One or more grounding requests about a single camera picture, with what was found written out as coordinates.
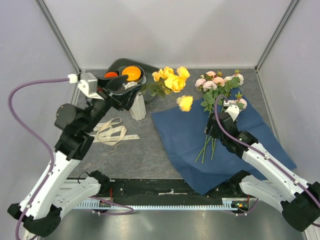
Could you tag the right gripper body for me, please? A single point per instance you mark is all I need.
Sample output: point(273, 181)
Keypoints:
point(213, 132)

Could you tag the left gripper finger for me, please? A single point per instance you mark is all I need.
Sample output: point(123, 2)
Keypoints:
point(110, 84)
point(128, 98)

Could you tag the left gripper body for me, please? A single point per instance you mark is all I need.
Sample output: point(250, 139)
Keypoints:
point(114, 97)

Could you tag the cream printed ribbon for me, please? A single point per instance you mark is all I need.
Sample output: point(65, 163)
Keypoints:
point(112, 132)

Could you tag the blue wrapping paper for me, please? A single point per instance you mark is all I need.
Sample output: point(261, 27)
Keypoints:
point(183, 138)

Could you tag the pink flower bunch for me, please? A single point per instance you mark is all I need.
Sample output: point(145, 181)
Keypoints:
point(212, 84)

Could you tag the yellow flower bunch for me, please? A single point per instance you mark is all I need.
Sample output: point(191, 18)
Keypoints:
point(167, 81)

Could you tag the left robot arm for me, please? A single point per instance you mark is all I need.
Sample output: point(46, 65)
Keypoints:
point(42, 210)

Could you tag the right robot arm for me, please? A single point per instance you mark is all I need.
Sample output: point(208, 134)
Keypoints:
point(294, 197)

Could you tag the white ribbed vase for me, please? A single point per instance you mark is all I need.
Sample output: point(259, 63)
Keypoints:
point(138, 109)

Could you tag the orange cup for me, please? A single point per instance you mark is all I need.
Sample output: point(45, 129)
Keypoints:
point(111, 74)

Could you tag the orange bowl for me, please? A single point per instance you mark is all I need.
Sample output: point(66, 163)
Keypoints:
point(133, 73)

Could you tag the grey plate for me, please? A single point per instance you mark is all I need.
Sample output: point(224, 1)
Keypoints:
point(142, 80)

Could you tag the dark grey tray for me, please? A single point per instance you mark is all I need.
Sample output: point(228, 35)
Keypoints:
point(119, 64)

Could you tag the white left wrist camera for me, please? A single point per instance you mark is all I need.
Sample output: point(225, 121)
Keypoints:
point(88, 85)

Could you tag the white slotted cable duct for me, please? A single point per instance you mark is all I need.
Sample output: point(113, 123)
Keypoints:
point(226, 205)

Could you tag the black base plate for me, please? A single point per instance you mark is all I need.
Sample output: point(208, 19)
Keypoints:
point(164, 192)

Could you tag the left aluminium frame post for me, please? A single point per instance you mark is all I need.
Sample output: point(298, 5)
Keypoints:
point(45, 11)

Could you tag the aluminium frame post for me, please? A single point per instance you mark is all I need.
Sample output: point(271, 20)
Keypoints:
point(45, 11)
point(293, 4)

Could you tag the right aluminium frame post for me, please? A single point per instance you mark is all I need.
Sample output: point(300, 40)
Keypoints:
point(293, 4)

